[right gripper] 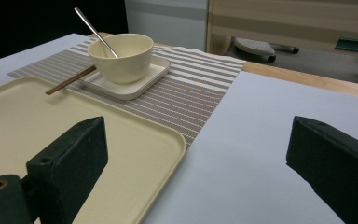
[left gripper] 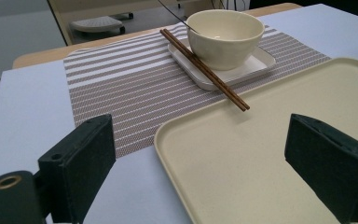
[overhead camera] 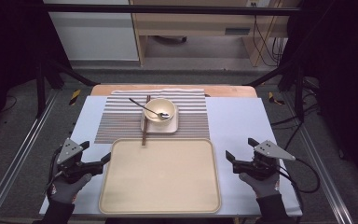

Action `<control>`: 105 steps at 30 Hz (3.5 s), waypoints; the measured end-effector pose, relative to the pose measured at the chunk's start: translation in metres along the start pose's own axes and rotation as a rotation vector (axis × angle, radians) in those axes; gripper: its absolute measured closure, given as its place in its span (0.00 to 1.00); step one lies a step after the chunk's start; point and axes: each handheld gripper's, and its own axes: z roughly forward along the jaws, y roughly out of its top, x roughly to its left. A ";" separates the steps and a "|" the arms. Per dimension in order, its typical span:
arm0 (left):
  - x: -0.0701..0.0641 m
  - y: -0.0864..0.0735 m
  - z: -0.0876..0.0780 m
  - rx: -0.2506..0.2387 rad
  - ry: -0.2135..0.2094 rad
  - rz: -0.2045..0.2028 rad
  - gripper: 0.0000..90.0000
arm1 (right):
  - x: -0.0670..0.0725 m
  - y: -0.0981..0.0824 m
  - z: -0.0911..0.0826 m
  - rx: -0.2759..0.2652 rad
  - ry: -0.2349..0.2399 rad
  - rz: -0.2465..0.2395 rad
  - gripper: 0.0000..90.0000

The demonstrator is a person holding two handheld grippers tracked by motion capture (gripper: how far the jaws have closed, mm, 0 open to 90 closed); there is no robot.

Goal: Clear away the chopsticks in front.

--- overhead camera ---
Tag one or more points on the striped placemat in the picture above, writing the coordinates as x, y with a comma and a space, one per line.
121, 124

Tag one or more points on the white cabinet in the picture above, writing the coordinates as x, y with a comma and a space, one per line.
93, 37

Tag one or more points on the person's left hand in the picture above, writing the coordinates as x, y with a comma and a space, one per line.
66, 189

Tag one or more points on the black metal stand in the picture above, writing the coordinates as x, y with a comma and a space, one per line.
299, 93
39, 90

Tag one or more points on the cream ceramic bowl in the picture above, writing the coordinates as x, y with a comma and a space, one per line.
155, 107

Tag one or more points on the beige plastic tray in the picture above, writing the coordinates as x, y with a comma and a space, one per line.
161, 180

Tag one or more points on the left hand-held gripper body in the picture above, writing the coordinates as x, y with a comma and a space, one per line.
71, 165

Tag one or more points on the black frame bar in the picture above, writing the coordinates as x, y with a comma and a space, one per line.
167, 9

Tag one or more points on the metal spoon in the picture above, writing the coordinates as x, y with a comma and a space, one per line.
164, 115

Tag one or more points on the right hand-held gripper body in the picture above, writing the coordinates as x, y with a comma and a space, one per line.
261, 163

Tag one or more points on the person's right hand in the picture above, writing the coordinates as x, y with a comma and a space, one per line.
262, 186

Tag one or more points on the wooden table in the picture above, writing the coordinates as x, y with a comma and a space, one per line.
230, 90

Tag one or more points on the brown wooden chopstick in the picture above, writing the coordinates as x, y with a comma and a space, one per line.
144, 133

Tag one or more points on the square white plate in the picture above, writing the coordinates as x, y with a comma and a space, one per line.
171, 127

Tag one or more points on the light wooden desk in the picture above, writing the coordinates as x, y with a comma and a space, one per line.
192, 23

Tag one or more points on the aluminium floor rail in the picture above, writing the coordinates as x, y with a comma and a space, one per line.
15, 165
323, 174

